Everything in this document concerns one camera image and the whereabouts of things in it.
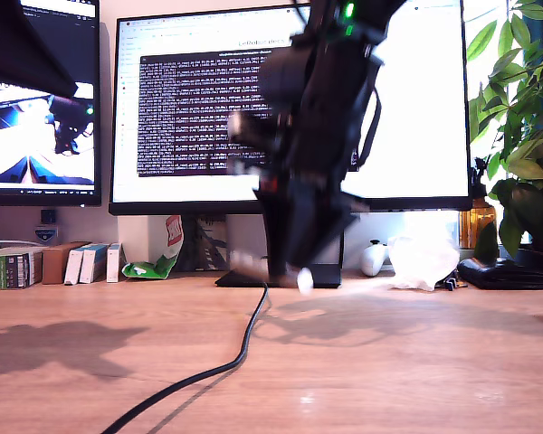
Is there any grey picture card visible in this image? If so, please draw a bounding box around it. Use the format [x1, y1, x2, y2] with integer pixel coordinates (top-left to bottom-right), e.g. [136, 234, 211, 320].
[180, 215, 230, 272]

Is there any white crumpled plastic bag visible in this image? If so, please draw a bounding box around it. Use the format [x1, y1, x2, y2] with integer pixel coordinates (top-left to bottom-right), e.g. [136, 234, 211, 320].
[386, 234, 461, 293]

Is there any green Jenkki gum bag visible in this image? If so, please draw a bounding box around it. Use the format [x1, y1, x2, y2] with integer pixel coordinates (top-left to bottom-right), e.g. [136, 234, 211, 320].
[120, 215, 185, 280]

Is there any small orange blue object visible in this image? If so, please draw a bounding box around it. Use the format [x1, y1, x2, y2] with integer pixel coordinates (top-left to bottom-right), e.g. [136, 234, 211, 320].
[433, 270, 470, 291]

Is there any large black Huawei monitor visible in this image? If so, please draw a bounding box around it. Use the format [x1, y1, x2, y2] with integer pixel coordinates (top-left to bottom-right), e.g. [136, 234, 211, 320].
[108, 0, 475, 289]

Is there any amber glass pump bottle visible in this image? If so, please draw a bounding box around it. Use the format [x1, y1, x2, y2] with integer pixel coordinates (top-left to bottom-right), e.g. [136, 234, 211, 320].
[459, 157, 498, 250]

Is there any white blue slim box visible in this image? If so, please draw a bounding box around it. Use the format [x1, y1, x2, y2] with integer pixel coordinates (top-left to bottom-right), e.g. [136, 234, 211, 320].
[105, 242, 127, 285]
[79, 243, 110, 285]
[63, 243, 94, 286]

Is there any black pouch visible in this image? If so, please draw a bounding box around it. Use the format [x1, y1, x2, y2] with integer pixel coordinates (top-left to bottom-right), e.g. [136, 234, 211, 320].
[456, 257, 543, 291]

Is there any dark plant pot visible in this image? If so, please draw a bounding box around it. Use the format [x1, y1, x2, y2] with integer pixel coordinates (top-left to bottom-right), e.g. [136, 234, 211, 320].
[514, 243, 543, 273]

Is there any green leafy houseplant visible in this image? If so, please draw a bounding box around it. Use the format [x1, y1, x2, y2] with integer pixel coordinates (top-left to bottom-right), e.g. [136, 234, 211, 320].
[465, 0, 543, 261]

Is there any brown cardboard box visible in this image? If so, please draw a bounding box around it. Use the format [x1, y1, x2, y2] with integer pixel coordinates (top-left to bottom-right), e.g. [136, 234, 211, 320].
[41, 241, 91, 286]

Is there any small black computer monitor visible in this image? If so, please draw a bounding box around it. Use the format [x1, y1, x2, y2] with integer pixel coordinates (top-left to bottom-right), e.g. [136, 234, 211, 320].
[0, 0, 103, 208]

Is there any green white barcode box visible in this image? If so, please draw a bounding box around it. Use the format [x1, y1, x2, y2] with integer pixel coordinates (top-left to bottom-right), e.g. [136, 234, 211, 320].
[0, 248, 44, 290]

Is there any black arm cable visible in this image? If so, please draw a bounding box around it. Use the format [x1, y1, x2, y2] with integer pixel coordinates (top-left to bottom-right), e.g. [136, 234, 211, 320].
[356, 85, 384, 171]

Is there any thick black table cable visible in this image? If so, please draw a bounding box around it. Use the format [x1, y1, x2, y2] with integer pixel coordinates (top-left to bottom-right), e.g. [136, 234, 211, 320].
[100, 279, 271, 434]

